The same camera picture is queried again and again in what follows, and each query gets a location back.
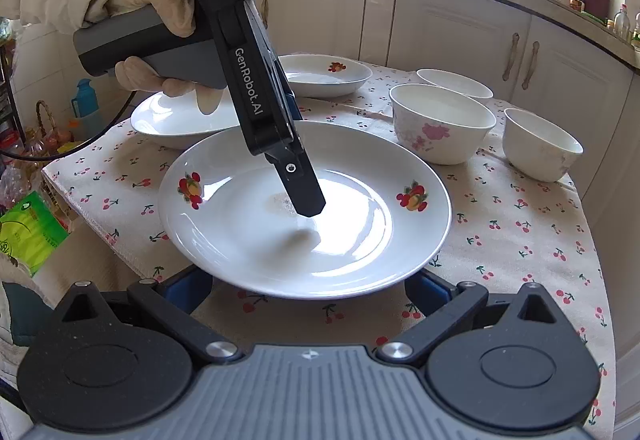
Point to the clear glass bottle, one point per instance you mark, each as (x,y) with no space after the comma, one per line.
(621,22)

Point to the green plastic packet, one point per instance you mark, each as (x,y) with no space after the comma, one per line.
(30,232)

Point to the clear oil bottle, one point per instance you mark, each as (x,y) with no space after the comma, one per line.
(636,32)

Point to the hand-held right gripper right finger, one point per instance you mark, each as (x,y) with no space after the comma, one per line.
(430,292)

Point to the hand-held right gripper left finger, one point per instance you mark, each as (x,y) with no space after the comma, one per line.
(182,291)

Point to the blue thermos bottle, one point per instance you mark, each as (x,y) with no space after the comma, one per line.
(87,107)

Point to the wicker basket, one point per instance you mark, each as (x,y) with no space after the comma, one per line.
(50,130)

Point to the person's body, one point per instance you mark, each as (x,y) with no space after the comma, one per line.
(20,305)

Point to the white fruit-print plate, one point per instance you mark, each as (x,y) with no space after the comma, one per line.
(240,240)
(325,75)

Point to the white faint-print bowl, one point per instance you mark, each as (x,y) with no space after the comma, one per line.
(537,155)

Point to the white pink-floral bowl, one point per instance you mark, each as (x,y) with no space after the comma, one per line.
(440,135)

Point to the white kitchen cabinet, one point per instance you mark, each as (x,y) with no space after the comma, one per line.
(450,35)

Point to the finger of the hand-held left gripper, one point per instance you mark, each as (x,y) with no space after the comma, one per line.
(305,192)

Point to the white ceramic bowl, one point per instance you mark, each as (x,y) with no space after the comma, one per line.
(455,82)

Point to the cherry-print tablecloth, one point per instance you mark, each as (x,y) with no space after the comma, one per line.
(500,245)

